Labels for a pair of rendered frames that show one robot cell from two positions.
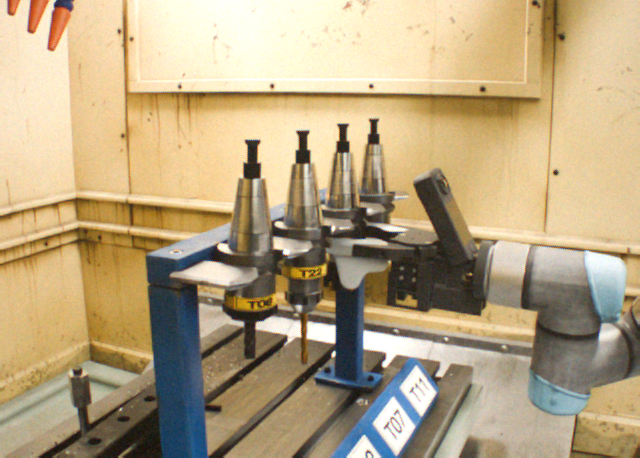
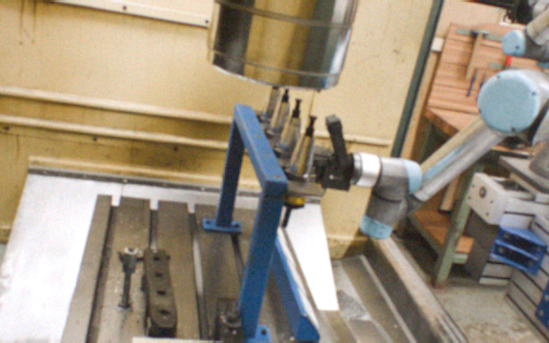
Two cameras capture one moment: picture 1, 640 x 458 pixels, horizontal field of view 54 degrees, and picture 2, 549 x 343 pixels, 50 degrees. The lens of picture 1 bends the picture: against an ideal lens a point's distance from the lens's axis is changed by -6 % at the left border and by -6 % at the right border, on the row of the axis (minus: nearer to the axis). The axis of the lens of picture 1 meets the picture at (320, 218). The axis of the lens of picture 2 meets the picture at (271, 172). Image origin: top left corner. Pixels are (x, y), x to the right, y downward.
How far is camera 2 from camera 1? 76 cm
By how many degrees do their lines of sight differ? 38
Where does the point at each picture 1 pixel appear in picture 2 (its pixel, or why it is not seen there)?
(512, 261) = (373, 165)
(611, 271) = (416, 170)
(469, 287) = (344, 176)
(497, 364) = not seen: hidden behind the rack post
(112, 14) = not seen: outside the picture
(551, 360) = (383, 212)
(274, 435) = (217, 268)
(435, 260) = (332, 163)
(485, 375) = not seen: hidden behind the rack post
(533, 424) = (304, 243)
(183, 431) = (265, 272)
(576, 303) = (400, 185)
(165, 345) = (267, 227)
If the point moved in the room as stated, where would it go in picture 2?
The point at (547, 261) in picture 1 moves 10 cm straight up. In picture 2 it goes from (388, 165) to (399, 122)
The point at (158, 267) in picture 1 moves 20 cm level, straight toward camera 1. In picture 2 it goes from (274, 187) to (375, 238)
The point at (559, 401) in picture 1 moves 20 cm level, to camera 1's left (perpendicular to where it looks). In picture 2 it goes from (383, 232) to (317, 243)
